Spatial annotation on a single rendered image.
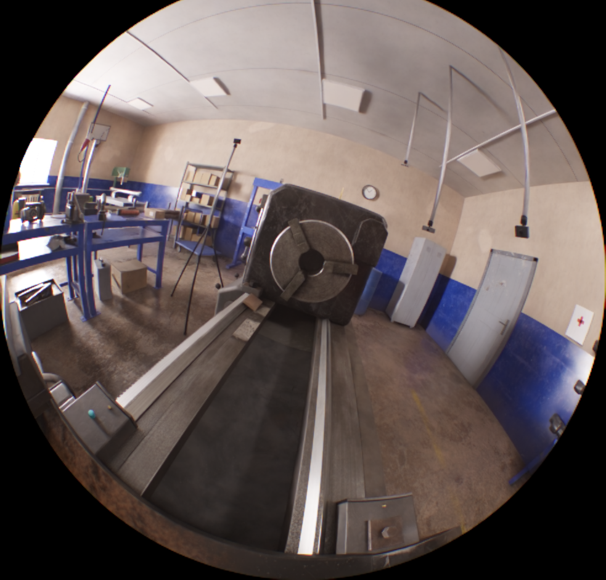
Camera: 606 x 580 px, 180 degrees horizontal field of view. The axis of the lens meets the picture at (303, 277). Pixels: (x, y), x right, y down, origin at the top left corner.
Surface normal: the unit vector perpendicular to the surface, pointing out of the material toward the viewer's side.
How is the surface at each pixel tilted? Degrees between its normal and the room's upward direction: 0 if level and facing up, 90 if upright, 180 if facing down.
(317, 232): 90
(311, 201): 90
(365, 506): 0
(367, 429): 0
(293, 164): 90
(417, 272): 90
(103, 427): 0
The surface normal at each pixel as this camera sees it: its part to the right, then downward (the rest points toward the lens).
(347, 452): 0.31, -0.92
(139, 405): 0.89, -0.41
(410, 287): -0.11, 0.22
